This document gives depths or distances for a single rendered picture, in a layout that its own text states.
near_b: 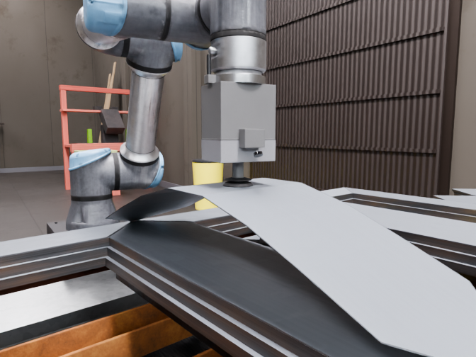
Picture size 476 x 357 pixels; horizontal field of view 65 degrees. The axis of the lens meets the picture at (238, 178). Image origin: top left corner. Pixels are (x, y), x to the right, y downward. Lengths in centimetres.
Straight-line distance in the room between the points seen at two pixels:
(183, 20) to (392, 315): 46
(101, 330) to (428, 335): 55
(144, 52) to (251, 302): 69
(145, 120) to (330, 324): 80
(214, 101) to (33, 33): 1180
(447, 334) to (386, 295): 5
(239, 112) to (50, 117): 1155
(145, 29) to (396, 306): 46
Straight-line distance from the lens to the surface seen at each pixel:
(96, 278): 106
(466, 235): 81
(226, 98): 48
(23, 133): 1190
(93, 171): 114
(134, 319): 77
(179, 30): 59
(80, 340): 74
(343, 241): 42
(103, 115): 757
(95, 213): 115
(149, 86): 102
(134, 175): 115
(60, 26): 1241
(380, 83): 354
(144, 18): 57
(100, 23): 57
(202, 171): 505
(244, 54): 50
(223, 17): 51
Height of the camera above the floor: 105
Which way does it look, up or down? 7 degrees down
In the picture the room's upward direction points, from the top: straight up
